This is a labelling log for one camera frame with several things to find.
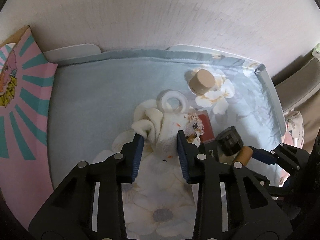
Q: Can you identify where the cardboard tube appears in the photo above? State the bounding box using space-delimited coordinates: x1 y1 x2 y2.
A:
233 146 253 166

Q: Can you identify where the black round jar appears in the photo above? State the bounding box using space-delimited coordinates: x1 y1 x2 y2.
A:
215 126 244 157

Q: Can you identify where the red card packet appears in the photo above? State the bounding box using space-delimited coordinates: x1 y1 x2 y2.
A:
197 111 215 143

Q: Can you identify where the beige cylinder jar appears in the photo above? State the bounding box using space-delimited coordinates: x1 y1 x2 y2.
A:
189 69 216 95

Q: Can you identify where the cream white towel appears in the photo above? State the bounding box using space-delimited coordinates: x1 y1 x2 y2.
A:
131 99 203 160

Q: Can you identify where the white tape roll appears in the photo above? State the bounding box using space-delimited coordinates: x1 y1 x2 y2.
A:
157 89 189 113

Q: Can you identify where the grey chair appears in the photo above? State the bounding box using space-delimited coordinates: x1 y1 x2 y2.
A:
276 56 319 152

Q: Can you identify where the white table tray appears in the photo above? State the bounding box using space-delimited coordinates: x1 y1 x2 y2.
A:
43 43 287 137

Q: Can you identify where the pink teal cardboard box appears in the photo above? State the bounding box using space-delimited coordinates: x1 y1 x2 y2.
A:
1 26 57 228

